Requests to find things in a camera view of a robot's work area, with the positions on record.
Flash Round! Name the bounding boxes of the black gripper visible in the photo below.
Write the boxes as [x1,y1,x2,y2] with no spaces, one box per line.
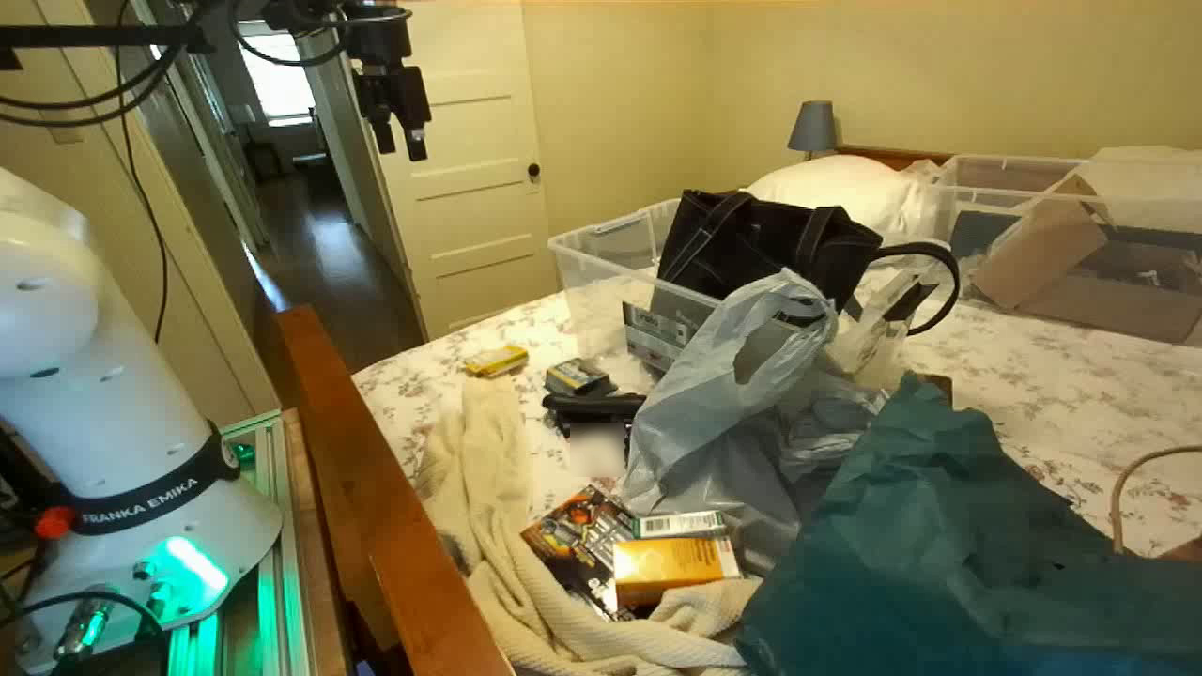
[338,0,434,165]

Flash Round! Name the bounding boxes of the yellow plastic package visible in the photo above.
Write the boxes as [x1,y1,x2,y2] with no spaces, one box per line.
[459,343,534,382]

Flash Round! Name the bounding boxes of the wooden bed footboard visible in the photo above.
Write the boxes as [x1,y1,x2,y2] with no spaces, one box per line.
[254,303,519,676]

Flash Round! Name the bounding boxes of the grey plastic shopping bag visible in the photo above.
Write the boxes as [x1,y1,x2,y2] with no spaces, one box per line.
[617,268,877,556]

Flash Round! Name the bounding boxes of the teal fabric bag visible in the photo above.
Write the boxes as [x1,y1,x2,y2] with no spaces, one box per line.
[737,370,1202,676]

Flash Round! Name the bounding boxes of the white panel door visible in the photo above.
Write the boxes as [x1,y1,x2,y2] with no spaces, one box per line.
[360,0,560,339]

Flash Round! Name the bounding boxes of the small dark card pack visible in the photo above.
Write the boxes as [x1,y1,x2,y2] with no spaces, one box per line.
[540,354,612,399]

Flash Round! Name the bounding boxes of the colourful snack packet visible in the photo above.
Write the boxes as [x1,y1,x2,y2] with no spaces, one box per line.
[519,481,641,616]

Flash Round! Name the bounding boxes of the white pillow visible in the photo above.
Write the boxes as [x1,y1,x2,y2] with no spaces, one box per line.
[745,149,954,239]

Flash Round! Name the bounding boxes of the green and white box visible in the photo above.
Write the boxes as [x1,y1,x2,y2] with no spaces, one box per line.
[629,502,728,539]

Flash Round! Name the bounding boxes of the wooden headboard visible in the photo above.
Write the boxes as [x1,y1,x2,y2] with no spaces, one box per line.
[832,141,954,174]

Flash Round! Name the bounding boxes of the gold box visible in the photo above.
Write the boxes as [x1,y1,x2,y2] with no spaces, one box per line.
[612,533,745,616]

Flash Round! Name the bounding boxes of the clear bin holding cardboard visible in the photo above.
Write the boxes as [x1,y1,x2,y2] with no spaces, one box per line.
[931,149,1202,348]

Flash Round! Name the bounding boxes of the brown cardboard box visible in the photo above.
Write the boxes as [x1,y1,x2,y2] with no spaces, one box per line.
[971,200,1202,348]

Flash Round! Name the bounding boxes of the floral bedspread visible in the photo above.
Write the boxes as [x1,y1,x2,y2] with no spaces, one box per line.
[349,284,1202,567]

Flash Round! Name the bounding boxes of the black hanging cable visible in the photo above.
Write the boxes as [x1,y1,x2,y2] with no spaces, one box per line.
[106,0,179,344]

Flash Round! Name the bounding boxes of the black metal mount bar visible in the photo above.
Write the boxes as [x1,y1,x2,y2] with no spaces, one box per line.
[0,19,202,56]

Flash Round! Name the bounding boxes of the black handled tool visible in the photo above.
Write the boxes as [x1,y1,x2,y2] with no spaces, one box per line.
[538,387,648,442]

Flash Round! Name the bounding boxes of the aluminium base frame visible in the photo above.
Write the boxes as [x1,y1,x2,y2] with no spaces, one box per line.
[161,408,330,676]

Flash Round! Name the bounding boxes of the beige cord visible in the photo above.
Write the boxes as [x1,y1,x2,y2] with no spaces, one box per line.
[1106,442,1202,556]

